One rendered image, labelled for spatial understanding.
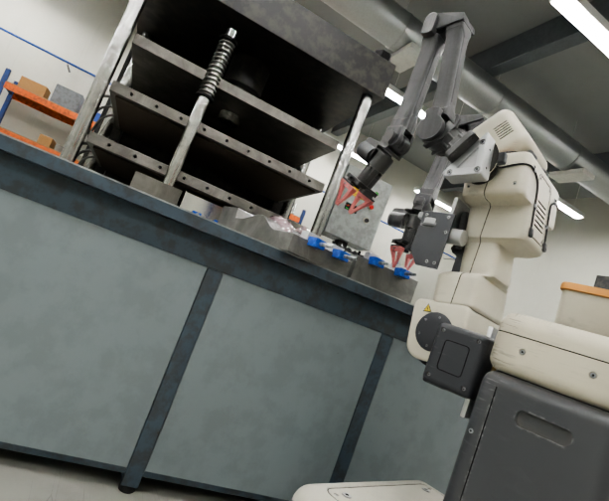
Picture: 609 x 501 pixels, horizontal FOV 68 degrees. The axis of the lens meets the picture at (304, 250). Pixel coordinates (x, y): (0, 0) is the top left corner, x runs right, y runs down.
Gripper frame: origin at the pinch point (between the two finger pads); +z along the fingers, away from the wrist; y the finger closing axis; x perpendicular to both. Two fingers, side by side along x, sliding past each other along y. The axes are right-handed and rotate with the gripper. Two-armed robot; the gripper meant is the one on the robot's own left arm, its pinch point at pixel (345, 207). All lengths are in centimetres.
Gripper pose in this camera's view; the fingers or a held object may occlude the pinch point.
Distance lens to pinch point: 139.9
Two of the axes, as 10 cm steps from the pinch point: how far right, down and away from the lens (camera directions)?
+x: 4.4, 5.7, -6.9
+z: -6.1, 7.6, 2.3
